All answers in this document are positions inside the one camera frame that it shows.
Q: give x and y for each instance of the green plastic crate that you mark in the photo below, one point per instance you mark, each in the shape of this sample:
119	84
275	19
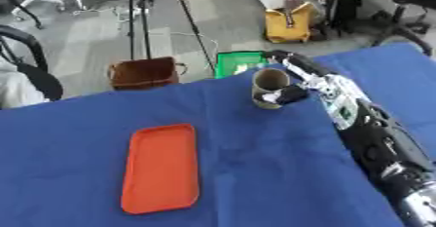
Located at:
235	61

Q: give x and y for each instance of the yellow bag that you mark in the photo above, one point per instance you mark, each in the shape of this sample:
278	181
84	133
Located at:
288	26

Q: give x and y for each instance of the black tripod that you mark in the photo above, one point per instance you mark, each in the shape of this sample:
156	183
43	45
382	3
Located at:
138	16

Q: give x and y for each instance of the orange rectangular tray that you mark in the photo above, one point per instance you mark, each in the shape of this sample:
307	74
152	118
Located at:
162	169

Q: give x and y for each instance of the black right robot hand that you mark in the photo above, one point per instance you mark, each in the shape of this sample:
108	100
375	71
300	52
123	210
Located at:
292	94

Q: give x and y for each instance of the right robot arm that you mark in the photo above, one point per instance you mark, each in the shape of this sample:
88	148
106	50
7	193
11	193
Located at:
375	140

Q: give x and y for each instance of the tan cardboard cylinder cup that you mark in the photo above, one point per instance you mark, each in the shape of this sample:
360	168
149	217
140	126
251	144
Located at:
269	81

